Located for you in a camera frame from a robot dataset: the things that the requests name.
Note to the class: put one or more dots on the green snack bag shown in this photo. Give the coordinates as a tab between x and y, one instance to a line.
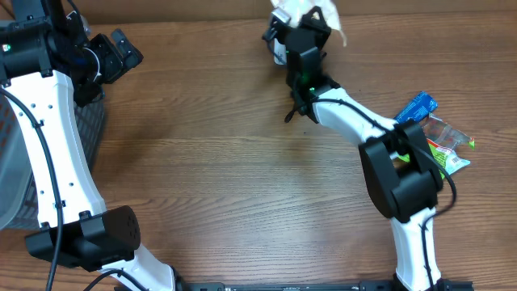
443	141

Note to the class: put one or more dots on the grey plastic shopping basket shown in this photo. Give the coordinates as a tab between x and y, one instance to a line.
16	182

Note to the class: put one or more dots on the blue Oreo packet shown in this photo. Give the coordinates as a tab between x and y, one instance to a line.
417	109

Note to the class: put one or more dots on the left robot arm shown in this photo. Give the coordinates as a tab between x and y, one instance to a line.
50	66

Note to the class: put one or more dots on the white barcode scanner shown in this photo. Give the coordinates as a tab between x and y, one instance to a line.
279	53

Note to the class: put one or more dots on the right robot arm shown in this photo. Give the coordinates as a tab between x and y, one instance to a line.
402	178

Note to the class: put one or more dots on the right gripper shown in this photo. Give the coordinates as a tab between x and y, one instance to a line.
321	28

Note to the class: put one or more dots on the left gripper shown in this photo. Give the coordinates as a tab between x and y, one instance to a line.
115	59

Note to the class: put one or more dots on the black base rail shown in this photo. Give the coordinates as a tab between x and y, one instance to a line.
366	285

